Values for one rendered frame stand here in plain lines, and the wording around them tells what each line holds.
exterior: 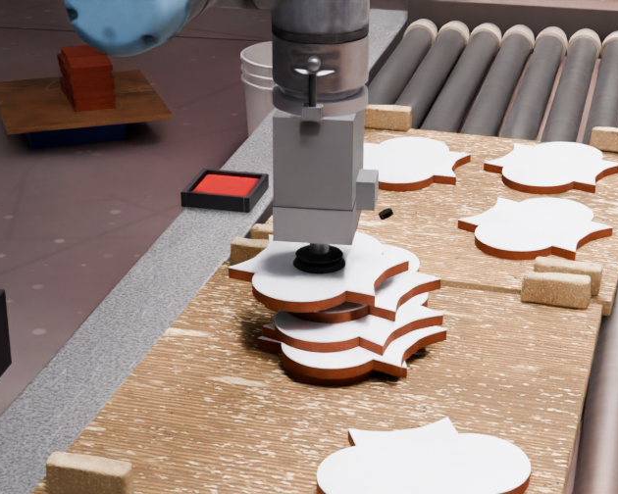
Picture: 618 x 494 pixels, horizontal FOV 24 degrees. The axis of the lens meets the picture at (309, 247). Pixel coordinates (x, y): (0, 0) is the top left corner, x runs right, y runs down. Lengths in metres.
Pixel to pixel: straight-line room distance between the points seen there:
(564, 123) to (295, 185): 0.73
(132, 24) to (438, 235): 0.53
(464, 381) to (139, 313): 0.32
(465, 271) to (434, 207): 0.16
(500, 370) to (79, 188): 3.10
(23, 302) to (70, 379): 2.31
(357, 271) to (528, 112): 0.71
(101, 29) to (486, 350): 0.43
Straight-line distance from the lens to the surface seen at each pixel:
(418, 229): 1.41
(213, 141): 4.52
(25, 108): 4.53
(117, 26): 0.96
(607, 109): 1.86
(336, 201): 1.11
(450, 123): 1.80
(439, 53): 2.08
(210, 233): 1.45
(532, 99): 1.88
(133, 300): 1.31
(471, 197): 1.49
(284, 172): 1.11
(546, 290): 1.26
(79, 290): 3.53
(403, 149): 1.60
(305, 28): 1.07
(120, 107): 4.49
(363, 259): 1.18
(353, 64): 1.09
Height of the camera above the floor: 1.48
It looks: 23 degrees down
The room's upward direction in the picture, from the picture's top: straight up
